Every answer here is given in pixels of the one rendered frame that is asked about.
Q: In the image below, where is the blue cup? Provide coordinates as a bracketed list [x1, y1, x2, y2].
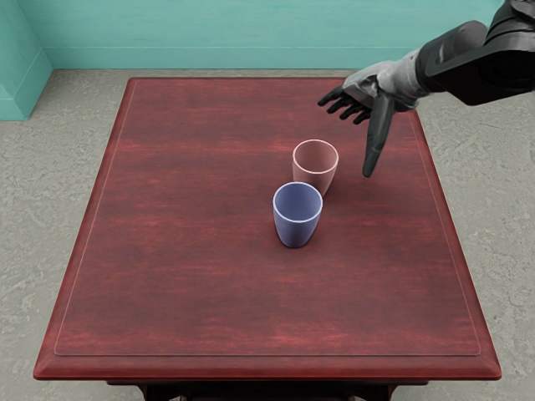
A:
[272, 181, 324, 249]

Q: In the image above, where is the pink cup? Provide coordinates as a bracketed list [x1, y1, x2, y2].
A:
[292, 139, 339, 197]

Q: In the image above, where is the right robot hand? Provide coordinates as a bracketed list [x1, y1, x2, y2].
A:
[317, 49, 431, 179]

